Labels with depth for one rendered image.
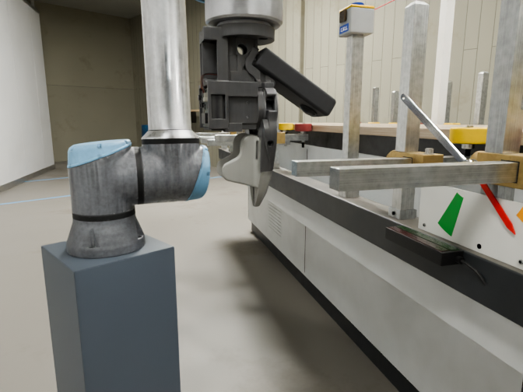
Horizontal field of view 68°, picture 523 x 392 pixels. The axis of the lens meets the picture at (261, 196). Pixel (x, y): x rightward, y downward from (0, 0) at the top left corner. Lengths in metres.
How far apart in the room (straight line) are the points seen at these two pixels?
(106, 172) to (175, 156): 0.17
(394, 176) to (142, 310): 0.72
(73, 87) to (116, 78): 1.05
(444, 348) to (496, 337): 0.46
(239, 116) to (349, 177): 0.17
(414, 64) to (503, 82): 0.24
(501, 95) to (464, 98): 4.25
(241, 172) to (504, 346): 0.55
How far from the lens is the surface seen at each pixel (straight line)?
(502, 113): 0.74
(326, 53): 5.98
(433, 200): 0.84
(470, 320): 0.85
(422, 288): 0.94
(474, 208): 0.76
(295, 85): 0.48
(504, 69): 0.74
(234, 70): 0.47
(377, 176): 0.55
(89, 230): 1.02
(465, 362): 1.22
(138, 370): 1.13
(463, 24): 5.11
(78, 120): 10.09
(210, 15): 0.47
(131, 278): 1.01
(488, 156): 0.74
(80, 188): 1.01
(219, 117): 0.45
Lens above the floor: 0.92
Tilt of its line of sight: 11 degrees down
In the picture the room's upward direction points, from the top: straight up
